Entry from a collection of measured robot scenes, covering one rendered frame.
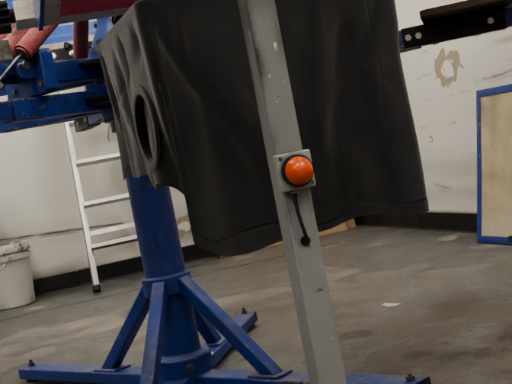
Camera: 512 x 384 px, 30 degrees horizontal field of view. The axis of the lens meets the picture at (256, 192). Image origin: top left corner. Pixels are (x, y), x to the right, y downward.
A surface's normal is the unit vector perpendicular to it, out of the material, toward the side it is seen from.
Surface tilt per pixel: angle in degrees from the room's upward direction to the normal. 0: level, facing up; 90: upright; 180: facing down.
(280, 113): 90
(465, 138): 90
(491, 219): 78
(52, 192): 90
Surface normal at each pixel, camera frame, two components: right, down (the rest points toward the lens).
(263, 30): 0.30, 0.00
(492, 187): -0.95, 0.00
